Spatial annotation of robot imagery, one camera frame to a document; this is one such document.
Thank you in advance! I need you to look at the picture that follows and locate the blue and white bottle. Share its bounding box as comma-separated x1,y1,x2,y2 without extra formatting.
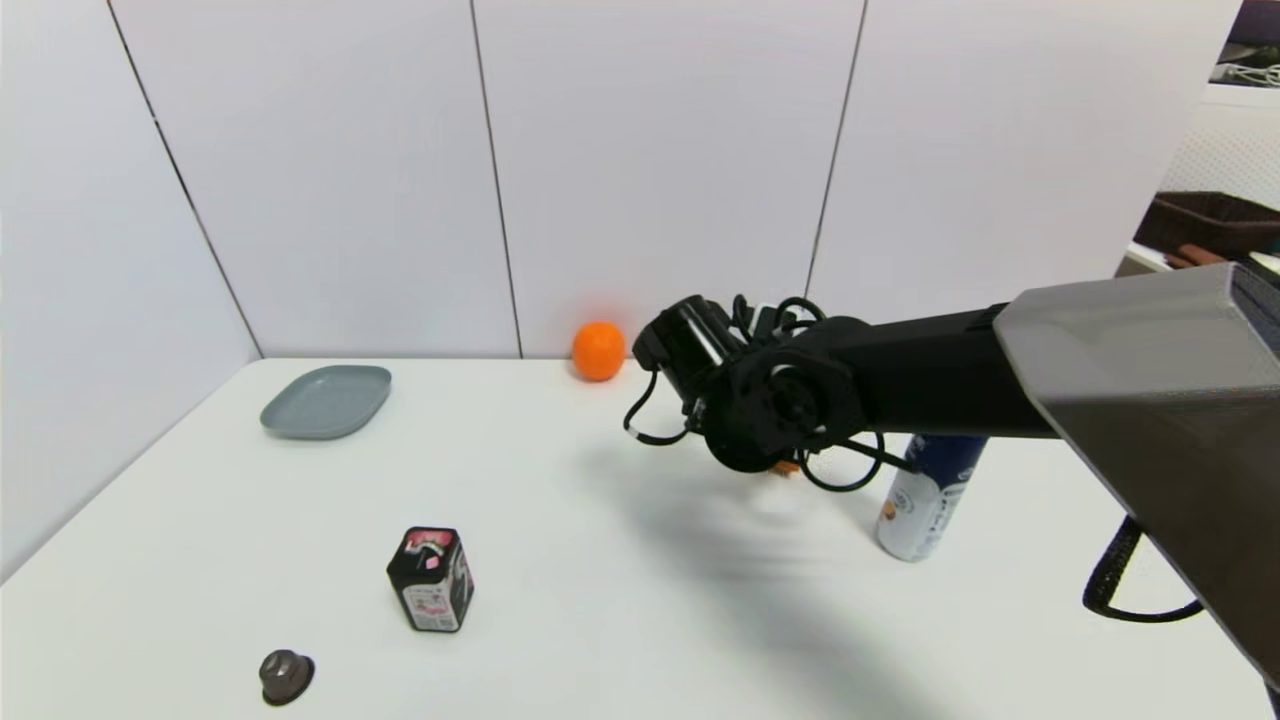
876,434,989,563

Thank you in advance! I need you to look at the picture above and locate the dark brown basket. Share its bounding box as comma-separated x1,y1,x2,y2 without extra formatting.
1133,190,1280,261

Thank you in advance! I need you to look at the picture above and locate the white wire rack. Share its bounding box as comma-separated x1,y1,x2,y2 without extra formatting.
1210,62,1280,89

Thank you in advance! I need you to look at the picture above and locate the orange fruit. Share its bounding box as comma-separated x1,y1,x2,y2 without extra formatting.
572,321,628,382

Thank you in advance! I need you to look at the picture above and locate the grey-green shallow plate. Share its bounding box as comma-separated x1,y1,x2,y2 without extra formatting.
260,365,393,441

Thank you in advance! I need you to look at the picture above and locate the white desk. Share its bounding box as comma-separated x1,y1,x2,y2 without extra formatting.
1115,240,1173,277

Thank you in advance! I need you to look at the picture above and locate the black milk carton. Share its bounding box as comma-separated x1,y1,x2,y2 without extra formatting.
386,527,475,633

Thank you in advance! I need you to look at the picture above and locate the black braided cable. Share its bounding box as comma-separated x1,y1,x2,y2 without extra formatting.
1082,515,1206,624

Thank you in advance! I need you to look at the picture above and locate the black looped cable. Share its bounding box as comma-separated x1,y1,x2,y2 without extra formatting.
798,430,919,493

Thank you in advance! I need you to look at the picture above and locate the white perforated panel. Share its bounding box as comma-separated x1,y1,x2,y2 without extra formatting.
1158,85,1280,213

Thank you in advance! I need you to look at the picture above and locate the black cable with white tag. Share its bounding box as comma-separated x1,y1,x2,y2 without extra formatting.
622,370,701,447

